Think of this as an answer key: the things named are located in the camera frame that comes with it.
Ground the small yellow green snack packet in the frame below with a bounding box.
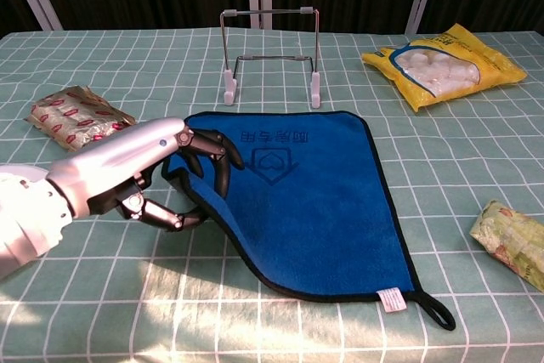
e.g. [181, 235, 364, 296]
[468, 199, 544, 292]

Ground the large yellow snack bag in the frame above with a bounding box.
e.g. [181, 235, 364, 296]
[360, 22, 528, 115]

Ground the metal wire rack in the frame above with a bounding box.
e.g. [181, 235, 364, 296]
[219, 6, 322, 109]

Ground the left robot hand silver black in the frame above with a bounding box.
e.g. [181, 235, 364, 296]
[45, 116, 247, 232]

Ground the blue cloth mat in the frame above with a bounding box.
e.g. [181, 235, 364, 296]
[160, 110, 456, 332]

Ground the green checked tablecloth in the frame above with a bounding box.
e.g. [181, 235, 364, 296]
[0, 26, 544, 363]

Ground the gold red snack package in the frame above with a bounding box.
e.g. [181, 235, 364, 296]
[23, 85, 138, 153]

